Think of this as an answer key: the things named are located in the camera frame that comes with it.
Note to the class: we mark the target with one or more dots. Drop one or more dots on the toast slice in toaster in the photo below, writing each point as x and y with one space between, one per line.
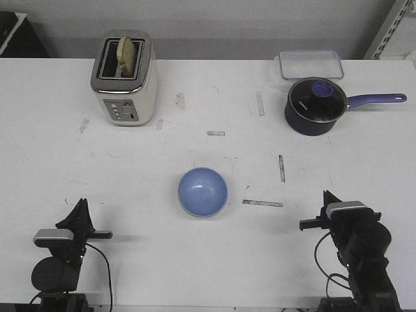
126 56

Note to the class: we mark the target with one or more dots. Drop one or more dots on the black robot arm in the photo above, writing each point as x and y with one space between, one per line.
361 242
56 277

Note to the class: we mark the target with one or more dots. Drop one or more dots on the white slotted metal rail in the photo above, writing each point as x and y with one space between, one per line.
395 39

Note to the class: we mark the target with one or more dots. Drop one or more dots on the glass saucepan lid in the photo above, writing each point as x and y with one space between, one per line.
317 100

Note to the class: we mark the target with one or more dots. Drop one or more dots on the dark blue saucepan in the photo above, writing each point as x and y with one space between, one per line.
309 128

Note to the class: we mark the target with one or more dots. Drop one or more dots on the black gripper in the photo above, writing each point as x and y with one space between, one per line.
78 221
343 223

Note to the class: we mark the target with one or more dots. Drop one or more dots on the blue plastic bowl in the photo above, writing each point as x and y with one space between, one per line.
202 192

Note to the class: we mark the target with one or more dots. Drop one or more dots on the black box in corner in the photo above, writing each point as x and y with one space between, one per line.
18 38

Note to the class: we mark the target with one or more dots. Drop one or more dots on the clear plastic food container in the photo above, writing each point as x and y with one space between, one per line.
300 64

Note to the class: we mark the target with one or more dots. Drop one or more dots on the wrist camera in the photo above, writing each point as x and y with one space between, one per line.
53 238
334 208

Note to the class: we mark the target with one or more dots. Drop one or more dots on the cream two-slot toaster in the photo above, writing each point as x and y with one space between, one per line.
126 101

